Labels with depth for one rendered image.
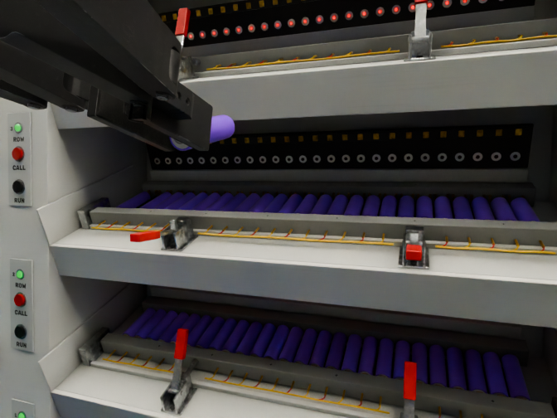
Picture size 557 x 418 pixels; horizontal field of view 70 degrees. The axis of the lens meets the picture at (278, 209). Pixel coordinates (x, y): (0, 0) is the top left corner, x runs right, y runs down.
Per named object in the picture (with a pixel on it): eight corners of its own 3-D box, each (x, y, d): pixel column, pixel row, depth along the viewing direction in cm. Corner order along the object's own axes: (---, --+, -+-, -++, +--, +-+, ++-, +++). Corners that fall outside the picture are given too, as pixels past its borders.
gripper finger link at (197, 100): (129, 55, 20) (142, 54, 19) (203, 107, 26) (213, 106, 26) (122, 114, 19) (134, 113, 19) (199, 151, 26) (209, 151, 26)
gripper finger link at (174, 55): (113, 51, 18) (170, 44, 17) (179, 95, 23) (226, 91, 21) (109, 83, 18) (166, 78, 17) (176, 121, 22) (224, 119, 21)
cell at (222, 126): (210, 131, 32) (162, 143, 26) (219, 110, 31) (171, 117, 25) (230, 143, 31) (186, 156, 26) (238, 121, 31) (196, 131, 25)
